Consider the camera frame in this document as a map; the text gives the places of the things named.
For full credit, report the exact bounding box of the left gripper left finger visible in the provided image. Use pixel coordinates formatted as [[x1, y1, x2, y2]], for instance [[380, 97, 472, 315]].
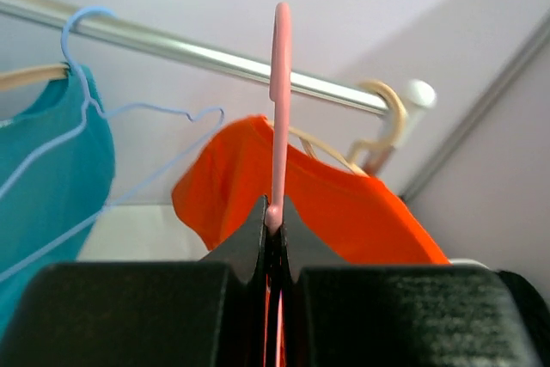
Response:
[[1, 198, 267, 366]]

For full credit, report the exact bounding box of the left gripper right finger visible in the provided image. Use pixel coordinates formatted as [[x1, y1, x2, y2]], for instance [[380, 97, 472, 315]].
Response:
[[280, 200, 541, 366]]

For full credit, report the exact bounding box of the pink wire hanger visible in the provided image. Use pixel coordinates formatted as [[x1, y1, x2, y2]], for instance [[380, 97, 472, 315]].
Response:
[[264, 1, 293, 367]]

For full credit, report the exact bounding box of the light blue wire hanger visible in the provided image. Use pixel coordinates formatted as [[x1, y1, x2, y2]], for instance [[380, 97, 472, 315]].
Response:
[[1, 6, 225, 281]]

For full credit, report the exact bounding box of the black t shirt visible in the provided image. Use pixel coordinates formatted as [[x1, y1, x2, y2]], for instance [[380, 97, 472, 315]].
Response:
[[498, 271, 549, 333]]

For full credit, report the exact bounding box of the orange t shirt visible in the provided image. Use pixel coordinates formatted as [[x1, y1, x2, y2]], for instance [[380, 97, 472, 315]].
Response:
[[172, 115, 449, 265]]

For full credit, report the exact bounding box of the beige wooden hanger right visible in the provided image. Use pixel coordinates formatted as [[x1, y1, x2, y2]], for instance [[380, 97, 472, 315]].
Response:
[[289, 80, 407, 175]]

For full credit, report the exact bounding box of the beige wooden hanger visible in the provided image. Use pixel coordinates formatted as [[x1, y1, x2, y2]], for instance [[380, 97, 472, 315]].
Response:
[[0, 64, 69, 92], [289, 80, 407, 175]]

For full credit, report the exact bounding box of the teal t shirt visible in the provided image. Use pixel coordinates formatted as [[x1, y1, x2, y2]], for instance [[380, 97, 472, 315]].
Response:
[[0, 64, 116, 333]]

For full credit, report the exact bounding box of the beige wooden hanger left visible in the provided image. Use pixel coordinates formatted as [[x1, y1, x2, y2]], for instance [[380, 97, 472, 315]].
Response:
[[0, 64, 69, 92]]

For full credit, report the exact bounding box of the metal clothes rack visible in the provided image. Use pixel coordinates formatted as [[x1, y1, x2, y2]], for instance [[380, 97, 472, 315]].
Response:
[[0, 0, 437, 174]]

